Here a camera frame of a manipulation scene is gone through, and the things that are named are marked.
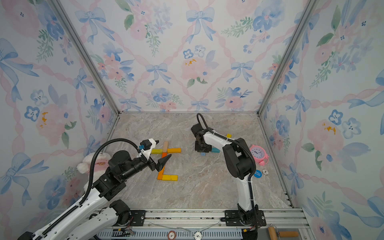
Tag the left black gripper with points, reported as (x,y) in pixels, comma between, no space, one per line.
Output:
(160,164)

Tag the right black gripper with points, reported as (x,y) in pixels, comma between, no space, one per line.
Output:
(208,149)

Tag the lime yellow block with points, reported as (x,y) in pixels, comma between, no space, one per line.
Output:
(157,151)

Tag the natural wood block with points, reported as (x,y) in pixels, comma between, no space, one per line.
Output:
(165,146)

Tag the teal block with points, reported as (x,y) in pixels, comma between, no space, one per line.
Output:
(215,150)

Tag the amber yellow block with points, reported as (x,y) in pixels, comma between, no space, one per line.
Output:
(174,150)

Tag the yellow long block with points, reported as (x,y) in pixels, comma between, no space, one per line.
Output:
(170,178)

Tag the orange small block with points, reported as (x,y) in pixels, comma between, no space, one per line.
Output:
(160,174)

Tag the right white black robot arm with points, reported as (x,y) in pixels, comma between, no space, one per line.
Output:
(241,165)

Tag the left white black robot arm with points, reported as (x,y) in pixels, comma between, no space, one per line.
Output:
(70,226)

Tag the white plush bear pink shirt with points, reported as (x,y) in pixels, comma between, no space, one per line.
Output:
(101,164)

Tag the pink alarm clock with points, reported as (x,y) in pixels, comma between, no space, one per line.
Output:
(260,155)

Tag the blue round badge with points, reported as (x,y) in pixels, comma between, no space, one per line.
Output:
(258,174)

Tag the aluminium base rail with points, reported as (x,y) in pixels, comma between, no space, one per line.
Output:
(204,224)

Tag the wooden handle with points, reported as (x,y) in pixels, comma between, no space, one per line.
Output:
(275,234)

